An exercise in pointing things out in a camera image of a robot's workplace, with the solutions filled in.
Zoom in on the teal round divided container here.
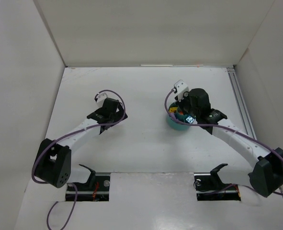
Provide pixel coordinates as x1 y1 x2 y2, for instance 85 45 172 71
166 102 190 131

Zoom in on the aluminium rail right edge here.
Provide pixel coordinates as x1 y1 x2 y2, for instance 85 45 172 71
226 67 256 138

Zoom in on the purple cable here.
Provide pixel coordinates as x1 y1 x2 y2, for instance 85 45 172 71
31 90 128 230
164 88 283 196

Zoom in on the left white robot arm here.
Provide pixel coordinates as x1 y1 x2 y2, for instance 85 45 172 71
32 97 128 188

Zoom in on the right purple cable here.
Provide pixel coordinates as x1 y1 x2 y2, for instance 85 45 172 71
164 88 283 196

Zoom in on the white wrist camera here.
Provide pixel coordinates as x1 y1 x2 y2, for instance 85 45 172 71
94 92 108 107
173 80 189 102

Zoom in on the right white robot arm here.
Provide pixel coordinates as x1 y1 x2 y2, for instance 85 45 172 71
170 85 283 197

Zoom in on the teal square lego brick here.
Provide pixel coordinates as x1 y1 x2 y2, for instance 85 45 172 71
185 115 195 124

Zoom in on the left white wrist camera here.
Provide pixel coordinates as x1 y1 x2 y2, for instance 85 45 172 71
94 92 108 107

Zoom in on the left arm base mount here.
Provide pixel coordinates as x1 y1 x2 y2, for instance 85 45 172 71
68 164 111 202

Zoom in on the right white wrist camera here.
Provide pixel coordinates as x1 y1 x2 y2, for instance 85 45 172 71
173 80 189 102

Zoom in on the orange yellow long brick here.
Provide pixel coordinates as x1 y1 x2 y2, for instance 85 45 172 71
169 107 178 113

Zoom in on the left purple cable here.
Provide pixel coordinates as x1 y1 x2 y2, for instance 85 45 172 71
31 90 128 230

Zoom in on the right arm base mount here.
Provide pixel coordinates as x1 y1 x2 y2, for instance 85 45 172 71
193 163 241 201

